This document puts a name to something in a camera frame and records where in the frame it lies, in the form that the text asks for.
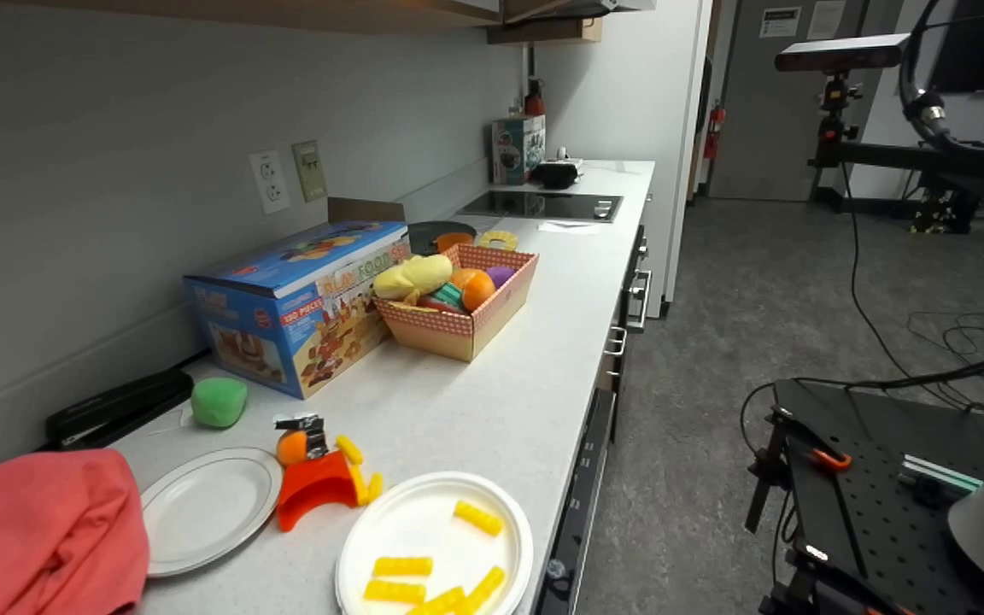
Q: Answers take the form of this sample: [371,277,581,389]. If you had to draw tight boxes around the grey door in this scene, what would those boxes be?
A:
[707,0,860,207]

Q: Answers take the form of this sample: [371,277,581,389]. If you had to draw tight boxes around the white door sign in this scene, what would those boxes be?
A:
[755,2,808,43]
[803,0,852,41]

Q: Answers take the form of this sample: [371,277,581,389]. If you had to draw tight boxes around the large orange toy fruit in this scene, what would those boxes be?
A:
[447,266,499,316]

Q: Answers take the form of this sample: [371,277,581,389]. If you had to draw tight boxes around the wooden tray of toy food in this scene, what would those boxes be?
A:
[371,241,543,367]

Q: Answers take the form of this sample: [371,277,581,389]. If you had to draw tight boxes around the green toy vegetable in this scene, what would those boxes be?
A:
[427,279,472,316]

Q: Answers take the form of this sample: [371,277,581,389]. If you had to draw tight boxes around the yellow toy fruit slice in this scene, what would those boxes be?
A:
[480,225,527,258]

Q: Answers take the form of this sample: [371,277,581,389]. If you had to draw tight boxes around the yellow toy banana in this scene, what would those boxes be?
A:
[368,252,459,303]

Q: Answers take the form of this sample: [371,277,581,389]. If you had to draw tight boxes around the black pan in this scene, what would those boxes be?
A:
[406,218,481,258]

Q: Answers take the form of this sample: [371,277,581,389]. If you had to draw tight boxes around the black cooktop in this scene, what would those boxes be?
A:
[456,189,626,225]

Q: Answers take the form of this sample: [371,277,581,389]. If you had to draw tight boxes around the black pot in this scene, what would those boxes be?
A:
[527,160,585,190]

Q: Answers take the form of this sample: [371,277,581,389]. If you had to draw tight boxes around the blue toy food box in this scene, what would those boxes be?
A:
[182,218,412,403]

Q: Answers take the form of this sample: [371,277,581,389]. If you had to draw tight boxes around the red bottle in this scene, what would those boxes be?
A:
[519,75,551,123]

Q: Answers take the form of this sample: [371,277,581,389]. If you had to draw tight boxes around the white paper plate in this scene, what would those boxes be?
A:
[333,468,539,615]
[137,446,286,581]

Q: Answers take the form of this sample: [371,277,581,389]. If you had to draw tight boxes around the white refrigerator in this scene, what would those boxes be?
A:
[532,0,718,326]

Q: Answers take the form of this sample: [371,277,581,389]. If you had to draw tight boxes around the orange and black toy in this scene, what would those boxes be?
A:
[272,411,333,468]

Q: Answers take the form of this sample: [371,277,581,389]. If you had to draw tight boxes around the red toy fries carton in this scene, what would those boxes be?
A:
[272,448,365,535]

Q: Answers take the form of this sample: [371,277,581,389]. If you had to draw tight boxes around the wooden trim board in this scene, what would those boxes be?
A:
[481,15,607,48]

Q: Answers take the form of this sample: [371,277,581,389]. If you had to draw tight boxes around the red fire extinguisher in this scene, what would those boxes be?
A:
[705,103,736,172]

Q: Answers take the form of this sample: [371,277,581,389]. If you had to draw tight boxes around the green round sponge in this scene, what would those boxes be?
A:
[188,371,252,434]

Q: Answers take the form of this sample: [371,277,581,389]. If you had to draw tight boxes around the black flat device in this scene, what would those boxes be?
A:
[40,367,198,451]

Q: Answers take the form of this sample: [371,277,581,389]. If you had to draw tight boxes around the black perforated table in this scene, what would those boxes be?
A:
[764,377,984,615]

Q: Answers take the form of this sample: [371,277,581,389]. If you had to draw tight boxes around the teal white stick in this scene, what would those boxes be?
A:
[900,451,984,497]

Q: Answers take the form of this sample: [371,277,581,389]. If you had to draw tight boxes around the coral red cloth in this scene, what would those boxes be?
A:
[0,446,155,615]

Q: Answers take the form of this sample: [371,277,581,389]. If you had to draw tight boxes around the beige switch plate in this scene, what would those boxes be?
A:
[290,137,333,206]

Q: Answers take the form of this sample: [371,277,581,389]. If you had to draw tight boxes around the white wall outlet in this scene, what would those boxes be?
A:
[245,147,296,218]

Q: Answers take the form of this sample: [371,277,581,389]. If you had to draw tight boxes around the black clamp orange handle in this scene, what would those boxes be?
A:
[740,403,860,535]

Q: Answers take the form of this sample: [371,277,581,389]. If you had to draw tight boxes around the black stereo camera bar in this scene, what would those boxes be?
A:
[772,26,915,75]

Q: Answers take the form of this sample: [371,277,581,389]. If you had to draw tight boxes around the black floor cable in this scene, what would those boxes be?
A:
[736,340,984,461]

